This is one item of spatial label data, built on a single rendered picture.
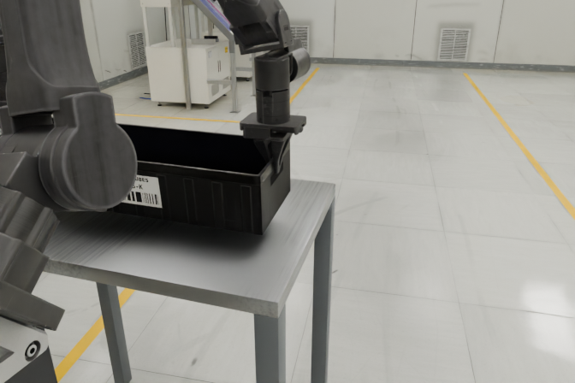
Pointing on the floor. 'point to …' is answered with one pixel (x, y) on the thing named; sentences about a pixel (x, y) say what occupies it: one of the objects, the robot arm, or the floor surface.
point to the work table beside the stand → (208, 270)
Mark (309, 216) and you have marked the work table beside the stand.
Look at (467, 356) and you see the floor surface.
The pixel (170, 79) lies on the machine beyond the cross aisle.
